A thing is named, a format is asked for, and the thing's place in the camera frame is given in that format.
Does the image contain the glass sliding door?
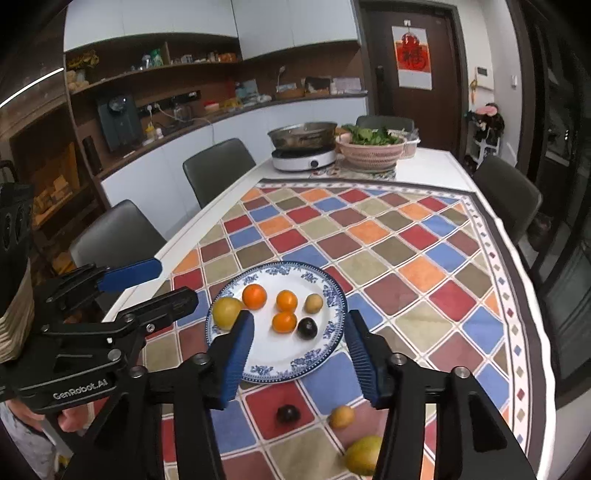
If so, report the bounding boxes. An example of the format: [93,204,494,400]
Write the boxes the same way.
[508,0,591,407]

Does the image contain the white induction cooker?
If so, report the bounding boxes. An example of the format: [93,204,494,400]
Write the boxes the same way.
[271,148,338,173]

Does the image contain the colourful checked tablecloth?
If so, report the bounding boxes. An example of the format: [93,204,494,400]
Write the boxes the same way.
[99,180,555,480]

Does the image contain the patterned placemat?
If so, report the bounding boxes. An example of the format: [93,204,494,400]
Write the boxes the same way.
[311,164,398,181]

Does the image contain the dark wooden door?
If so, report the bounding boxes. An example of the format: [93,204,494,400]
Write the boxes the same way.
[358,0,467,151]

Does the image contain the black power strip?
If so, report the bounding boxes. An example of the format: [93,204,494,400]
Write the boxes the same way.
[139,90,201,114]

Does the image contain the white lower cabinets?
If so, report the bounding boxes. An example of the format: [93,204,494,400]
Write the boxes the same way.
[99,95,370,208]

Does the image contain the greenish pear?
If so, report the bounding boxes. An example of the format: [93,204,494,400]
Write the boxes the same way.
[344,435,384,476]

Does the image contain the person's left hand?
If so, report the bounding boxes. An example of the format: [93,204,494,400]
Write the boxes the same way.
[59,405,95,433]

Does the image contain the dark display cabinet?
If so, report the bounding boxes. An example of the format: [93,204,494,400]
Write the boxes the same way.
[0,46,112,287]

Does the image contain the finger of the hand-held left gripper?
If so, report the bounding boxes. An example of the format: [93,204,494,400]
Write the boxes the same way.
[32,257,163,319]
[41,287,199,365]

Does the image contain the yellow pear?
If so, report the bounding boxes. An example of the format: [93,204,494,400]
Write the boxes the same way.
[211,296,245,331]

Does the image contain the pink woven basket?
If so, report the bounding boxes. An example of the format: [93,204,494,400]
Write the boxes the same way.
[335,135,407,169]

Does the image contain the steel pan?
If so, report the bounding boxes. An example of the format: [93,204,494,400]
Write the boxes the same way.
[267,121,339,152]

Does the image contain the red wall calendar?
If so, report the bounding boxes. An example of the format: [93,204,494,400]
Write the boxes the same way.
[392,19,433,90]

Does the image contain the blue rimmed white plate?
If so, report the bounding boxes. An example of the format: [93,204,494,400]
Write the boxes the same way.
[205,261,348,383]

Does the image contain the black water dispenser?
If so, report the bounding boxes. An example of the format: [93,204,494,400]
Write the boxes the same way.
[97,93,143,152]

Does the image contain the white high chair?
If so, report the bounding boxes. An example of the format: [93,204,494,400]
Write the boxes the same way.
[464,104,506,174]

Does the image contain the black thermos bottle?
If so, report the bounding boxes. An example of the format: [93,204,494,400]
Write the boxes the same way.
[82,135,103,175]

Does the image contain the yellow flowers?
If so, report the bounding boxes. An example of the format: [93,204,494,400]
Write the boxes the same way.
[65,50,100,86]

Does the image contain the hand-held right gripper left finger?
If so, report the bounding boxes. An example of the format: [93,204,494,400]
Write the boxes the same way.
[58,309,256,480]

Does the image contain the white cabinets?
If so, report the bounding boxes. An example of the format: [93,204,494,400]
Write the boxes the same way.
[62,0,361,61]
[99,95,370,208]

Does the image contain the white upper cabinets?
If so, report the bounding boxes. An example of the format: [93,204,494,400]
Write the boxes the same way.
[62,0,361,61]

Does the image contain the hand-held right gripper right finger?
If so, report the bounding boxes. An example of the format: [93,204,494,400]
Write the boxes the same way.
[344,309,539,480]

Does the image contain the white plastic basket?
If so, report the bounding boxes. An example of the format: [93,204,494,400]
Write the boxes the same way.
[399,131,422,160]

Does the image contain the person's patterned clothing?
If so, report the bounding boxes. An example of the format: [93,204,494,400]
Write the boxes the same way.
[0,401,70,480]

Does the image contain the green leafy vegetables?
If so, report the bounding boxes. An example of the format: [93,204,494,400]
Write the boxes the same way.
[342,124,404,146]

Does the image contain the teal box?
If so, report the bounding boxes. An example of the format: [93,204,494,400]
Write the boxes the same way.
[235,80,259,104]

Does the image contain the large orange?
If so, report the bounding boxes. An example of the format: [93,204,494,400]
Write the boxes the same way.
[242,284,268,309]

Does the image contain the grey dining chair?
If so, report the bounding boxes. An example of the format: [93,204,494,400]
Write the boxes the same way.
[182,138,257,208]
[355,115,415,132]
[473,154,543,243]
[69,199,168,278]

